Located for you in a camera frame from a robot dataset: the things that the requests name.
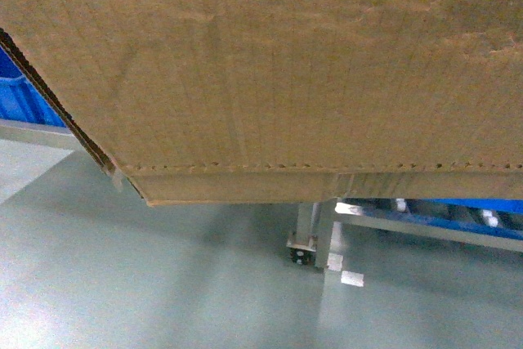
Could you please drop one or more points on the stainless steel shelf rack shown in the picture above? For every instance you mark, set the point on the stainless steel shelf rack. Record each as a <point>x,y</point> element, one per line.
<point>410,199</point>

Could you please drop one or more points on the large cardboard box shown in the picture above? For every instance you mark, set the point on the large cardboard box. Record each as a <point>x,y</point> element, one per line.
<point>283,101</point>

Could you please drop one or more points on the blue plastic crate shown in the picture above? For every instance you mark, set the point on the blue plastic crate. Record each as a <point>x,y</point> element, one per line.
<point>20,101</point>

